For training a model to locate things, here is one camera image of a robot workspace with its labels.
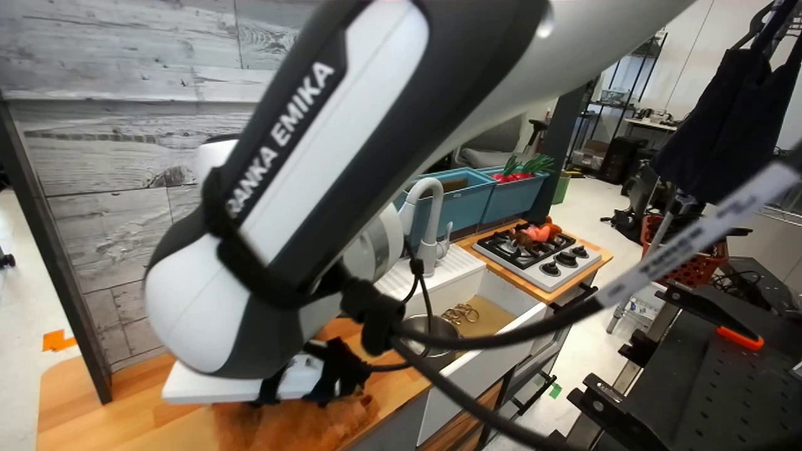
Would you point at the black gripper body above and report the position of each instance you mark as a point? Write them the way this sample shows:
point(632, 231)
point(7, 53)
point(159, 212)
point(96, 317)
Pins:
point(319, 374)

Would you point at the orange plush toy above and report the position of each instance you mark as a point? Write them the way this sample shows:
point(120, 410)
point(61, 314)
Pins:
point(543, 235)

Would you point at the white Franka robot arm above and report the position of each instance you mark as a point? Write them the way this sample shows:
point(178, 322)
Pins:
point(366, 99)

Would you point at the toy gas stove top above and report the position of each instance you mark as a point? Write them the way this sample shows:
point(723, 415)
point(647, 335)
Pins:
point(546, 264)

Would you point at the brown cardboard sink liner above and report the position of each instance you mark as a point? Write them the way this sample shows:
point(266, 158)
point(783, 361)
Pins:
point(477, 317)

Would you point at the grey kitchen faucet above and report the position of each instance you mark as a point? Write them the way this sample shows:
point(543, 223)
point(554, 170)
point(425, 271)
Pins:
point(431, 249)

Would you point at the teal storage bin left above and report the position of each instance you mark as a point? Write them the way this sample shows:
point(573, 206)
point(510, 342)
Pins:
point(465, 201)

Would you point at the grey office chair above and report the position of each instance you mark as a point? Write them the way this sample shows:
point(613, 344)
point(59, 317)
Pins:
point(494, 146)

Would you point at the red perforated crate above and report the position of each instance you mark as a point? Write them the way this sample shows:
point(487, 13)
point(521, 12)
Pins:
point(697, 269)

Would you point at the black hanging bag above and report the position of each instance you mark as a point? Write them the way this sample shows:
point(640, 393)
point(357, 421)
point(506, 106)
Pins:
point(734, 125)

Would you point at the black perforated mount table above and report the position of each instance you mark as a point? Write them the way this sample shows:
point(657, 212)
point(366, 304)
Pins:
point(726, 376)

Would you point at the wire storage shelf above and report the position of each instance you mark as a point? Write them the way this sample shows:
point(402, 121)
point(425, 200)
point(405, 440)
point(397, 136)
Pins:
point(613, 102)

